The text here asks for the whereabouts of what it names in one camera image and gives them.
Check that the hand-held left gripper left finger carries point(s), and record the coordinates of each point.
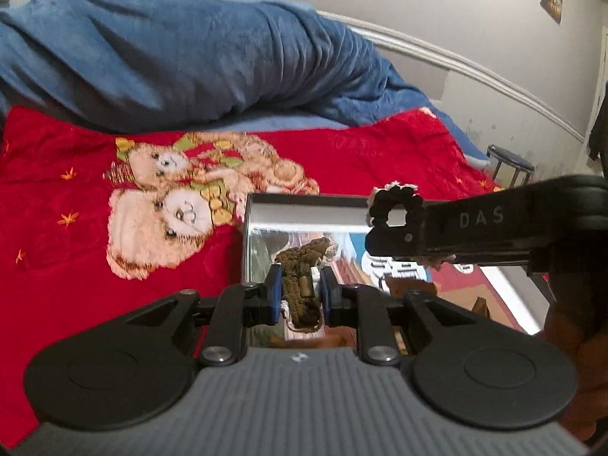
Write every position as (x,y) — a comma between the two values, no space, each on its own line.
(274,292)

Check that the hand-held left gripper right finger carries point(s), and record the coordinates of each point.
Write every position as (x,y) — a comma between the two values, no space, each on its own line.
(326,292)

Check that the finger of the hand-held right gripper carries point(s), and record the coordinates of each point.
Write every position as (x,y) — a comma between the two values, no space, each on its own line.
(396,242)

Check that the olive brown scrunchie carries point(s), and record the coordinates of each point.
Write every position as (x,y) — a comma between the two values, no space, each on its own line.
(299,304)

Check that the black scrunchie white trim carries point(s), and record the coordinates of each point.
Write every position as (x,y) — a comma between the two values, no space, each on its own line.
(394,194)

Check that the black shallow box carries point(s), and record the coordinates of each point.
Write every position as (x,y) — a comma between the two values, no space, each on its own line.
(256,228)

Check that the person's right hand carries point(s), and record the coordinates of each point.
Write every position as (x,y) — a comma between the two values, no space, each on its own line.
(577,370)

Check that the black round stool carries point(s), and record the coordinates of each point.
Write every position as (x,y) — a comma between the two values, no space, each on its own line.
(510,159)

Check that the colourful printed card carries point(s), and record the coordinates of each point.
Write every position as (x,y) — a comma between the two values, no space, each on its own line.
(456,285)

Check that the black white hanging clothes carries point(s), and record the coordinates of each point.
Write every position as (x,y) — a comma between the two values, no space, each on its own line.
(597,133)

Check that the white bed headboard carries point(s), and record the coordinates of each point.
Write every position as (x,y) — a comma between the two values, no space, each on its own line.
(475,64)

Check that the red printed blanket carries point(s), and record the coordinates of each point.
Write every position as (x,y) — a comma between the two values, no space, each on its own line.
(71,247)

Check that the blue blanket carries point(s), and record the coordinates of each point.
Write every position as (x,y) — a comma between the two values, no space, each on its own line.
(190,57)

